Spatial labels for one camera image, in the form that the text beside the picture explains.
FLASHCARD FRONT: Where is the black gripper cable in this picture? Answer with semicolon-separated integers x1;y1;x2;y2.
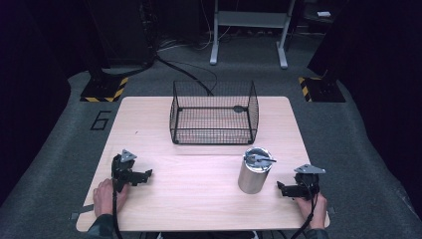
111;180;124;239
290;180;320;239

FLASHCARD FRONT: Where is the black hazard striped stand base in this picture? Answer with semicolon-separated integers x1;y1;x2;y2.
80;76;129;104
298;76;346;104

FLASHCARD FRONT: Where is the grey tape strip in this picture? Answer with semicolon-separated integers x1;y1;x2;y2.
69;204;96;221

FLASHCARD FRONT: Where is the black cabinet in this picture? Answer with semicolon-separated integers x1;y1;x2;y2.
84;0;157;69

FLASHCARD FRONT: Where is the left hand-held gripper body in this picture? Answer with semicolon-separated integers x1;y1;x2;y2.
111;148;143;194

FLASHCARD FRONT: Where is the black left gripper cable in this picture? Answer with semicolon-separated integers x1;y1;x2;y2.
111;180;124;239

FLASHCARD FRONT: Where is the person's right hand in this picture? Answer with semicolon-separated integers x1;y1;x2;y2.
295;193;328;231

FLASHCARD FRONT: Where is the black floor cable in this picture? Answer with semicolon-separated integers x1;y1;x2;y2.
155;54;219;98

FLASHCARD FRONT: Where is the bundle of white floor cables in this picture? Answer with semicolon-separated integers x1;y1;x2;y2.
156;26;233;53

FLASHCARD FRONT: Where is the black handled metal utensil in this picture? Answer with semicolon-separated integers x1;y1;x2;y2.
244;153;278;167

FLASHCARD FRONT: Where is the white metal desk frame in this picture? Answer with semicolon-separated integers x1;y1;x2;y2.
209;0;297;70

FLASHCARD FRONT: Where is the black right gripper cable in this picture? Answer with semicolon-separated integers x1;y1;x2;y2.
290;180;320;239

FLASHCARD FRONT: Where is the person's left hand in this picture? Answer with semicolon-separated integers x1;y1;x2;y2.
92;177;129;219

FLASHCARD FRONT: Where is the stainless steel cylinder container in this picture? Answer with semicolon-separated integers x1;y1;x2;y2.
237;146;274;195

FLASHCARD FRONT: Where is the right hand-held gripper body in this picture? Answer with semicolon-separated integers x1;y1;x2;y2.
294;163;326;201

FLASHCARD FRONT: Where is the black wire mesh basket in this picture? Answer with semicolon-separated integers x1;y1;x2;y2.
169;80;260;145

